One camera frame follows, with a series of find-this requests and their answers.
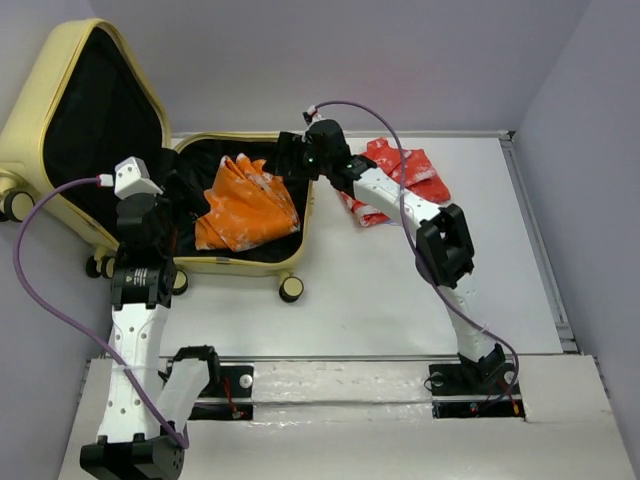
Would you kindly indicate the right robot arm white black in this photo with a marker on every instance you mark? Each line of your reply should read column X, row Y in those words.
column 438, row 236

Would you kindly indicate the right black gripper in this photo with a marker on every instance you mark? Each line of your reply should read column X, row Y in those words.
column 293, row 143

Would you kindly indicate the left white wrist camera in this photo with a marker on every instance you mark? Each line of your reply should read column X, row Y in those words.
column 131, row 176

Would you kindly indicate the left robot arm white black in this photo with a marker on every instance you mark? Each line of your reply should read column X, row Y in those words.
column 142, row 434

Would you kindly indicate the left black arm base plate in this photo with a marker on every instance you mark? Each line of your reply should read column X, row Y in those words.
column 220, row 395

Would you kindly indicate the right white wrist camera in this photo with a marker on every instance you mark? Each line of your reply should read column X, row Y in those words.
column 314, row 117

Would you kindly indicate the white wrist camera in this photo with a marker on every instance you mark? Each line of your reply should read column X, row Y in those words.
column 314, row 117
column 131, row 176

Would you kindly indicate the yellow hard-shell suitcase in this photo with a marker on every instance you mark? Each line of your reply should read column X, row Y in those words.
column 86, row 106

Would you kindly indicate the orange white patterned garment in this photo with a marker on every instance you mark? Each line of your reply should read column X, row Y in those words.
column 248, row 207

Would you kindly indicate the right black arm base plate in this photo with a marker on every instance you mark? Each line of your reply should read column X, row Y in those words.
column 454, row 398

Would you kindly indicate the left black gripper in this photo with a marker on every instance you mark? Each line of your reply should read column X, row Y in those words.
column 196, row 203

